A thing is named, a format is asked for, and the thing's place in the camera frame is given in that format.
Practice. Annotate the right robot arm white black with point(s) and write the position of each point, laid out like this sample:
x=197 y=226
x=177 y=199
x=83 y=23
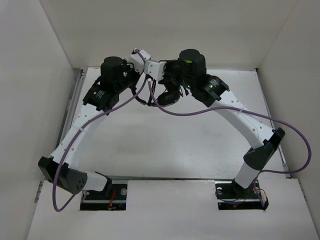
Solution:
x=189 y=71

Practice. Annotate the black headphones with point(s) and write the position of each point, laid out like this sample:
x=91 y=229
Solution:
x=170 y=96

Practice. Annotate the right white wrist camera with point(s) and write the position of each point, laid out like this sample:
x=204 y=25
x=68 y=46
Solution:
x=155 y=69

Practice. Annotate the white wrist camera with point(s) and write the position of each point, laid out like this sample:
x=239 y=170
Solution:
x=138 y=59
x=155 y=69

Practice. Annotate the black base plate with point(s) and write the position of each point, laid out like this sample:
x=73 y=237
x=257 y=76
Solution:
x=115 y=200
x=255 y=198

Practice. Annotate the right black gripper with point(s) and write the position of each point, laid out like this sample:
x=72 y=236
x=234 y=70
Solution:
x=169 y=63

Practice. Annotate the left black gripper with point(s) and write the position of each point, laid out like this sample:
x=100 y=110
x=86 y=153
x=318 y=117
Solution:
x=129 y=66

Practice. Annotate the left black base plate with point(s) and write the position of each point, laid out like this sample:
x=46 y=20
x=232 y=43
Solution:
x=115 y=200

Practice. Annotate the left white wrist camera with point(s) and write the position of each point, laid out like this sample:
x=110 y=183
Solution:
x=138 y=59

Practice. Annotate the front aluminium rail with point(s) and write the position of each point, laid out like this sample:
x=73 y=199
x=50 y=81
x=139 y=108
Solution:
x=165 y=178

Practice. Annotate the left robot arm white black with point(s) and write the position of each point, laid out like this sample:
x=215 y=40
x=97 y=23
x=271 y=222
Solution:
x=116 y=75

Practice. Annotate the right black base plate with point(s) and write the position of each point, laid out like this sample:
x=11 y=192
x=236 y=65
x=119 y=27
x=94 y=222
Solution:
x=255 y=198

